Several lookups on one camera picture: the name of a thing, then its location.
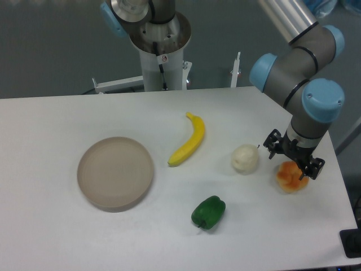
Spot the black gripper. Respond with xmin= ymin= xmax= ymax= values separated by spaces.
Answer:
xmin=263 ymin=129 xmax=325 ymax=181

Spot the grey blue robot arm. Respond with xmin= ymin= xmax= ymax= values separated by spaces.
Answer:
xmin=100 ymin=1 xmax=345 ymax=179

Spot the yellow banana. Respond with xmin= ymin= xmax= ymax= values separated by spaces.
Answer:
xmin=168 ymin=112 xmax=205 ymax=167

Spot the orange peach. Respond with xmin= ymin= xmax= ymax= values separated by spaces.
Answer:
xmin=276 ymin=161 xmax=309 ymax=193

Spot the white pear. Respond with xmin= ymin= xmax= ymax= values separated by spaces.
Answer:
xmin=231 ymin=144 xmax=259 ymax=174

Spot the black device at table edge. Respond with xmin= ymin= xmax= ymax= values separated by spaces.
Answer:
xmin=340 ymin=229 xmax=360 ymax=259

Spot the green bell pepper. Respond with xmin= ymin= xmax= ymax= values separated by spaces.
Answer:
xmin=191 ymin=195 xmax=226 ymax=230

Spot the blue plastic bag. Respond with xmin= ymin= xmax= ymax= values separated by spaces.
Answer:
xmin=303 ymin=0 xmax=338 ymax=18

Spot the beige round plate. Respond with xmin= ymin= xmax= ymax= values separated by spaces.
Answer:
xmin=77 ymin=137 xmax=154 ymax=212

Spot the white upright frame bar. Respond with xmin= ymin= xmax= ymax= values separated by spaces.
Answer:
xmin=230 ymin=52 xmax=241 ymax=88

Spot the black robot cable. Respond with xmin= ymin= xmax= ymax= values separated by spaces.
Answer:
xmin=152 ymin=41 xmax=169 ymax=91

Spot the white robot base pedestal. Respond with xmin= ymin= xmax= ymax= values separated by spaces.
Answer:
xmin=130 ymin=12 xmax=191 ymax=92

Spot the white metal frame bracket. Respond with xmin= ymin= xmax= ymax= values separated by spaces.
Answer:
xmin=92 ymin=76 xmax=143 ymax=94

